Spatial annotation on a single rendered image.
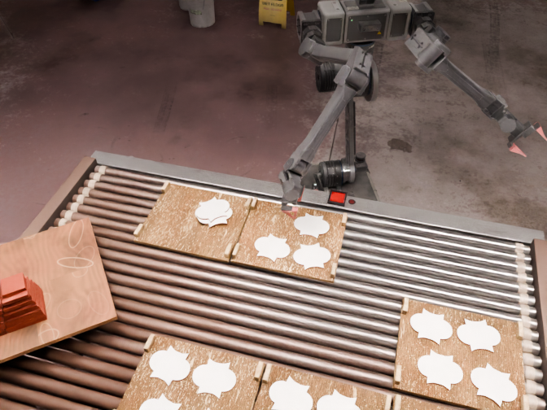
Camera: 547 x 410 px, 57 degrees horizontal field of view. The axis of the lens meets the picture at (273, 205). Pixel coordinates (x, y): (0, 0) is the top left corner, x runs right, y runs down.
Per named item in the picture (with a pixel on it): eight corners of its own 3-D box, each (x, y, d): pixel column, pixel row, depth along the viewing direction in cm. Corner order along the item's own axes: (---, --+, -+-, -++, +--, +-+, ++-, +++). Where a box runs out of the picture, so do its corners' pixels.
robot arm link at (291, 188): (308, 163, 195) (291, 155, 190) (316, 182, 186) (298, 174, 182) (291, 185, 200) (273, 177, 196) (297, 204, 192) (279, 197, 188)
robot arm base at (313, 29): (319, 44, 223) (321, 19, 215) (323, 54, 218) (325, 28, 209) (300, 45, 223) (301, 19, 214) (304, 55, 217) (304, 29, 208)
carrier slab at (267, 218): (255, 201, 223) (255, 198, 222) (347, 217, 215) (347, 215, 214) (230, 263, 199) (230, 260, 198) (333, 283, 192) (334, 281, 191)
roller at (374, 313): (49, 239, 215) (45, 232, 211) (534, 346, 178) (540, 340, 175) (42, 248, 212) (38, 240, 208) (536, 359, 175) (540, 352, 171)
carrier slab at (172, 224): (168, 185, 230) (168, 182, 229) (254, 202, 222) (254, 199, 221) (133, 242, 207) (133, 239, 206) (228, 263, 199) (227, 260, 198)
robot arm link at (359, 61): (382, 56, 178) (362, 42, 173) (365, 91, 180) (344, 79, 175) (321, 48, 216) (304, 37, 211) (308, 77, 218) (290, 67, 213)
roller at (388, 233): (95, 176, 241) (92, 169, 238) (527, 259, 205) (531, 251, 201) (89, 184, 238) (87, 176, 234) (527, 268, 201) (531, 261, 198)
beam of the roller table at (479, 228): (98, 159, 253) (95, 150, 249) (538, 239, 214) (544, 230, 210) (89, 170, 247) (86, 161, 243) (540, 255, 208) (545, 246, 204)
